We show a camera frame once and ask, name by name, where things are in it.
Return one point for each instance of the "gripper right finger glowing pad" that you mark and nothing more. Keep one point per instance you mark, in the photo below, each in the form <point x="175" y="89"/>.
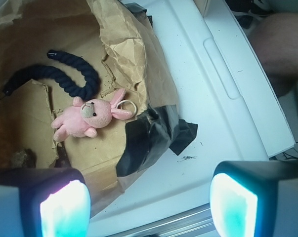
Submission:
<point x="255" y="198"/>

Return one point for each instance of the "person's bare leg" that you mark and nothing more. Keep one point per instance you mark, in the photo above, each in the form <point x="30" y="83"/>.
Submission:
<point x="275" y="42"/>

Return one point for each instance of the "aluminium frame rail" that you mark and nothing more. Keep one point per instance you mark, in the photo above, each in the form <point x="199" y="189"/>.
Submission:
<point x="195" y="222"/>

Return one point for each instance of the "brown paper bag tray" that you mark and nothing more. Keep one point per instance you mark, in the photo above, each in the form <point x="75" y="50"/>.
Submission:
<point x="126" y="53"/>

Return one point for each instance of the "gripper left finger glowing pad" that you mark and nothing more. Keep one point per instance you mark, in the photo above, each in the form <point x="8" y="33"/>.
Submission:
<point x="51" y="202"/>

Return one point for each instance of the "brown bark chunk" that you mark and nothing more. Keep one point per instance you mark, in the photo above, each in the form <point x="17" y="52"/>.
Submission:
<point x="24" y="158"/>

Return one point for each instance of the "pink plush bunny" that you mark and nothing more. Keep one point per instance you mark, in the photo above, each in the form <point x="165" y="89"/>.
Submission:
<point x="82" y="119"/>

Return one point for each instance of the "white plastic bin lid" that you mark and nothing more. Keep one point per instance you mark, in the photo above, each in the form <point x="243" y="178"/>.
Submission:
<point x="223" y="89"/>

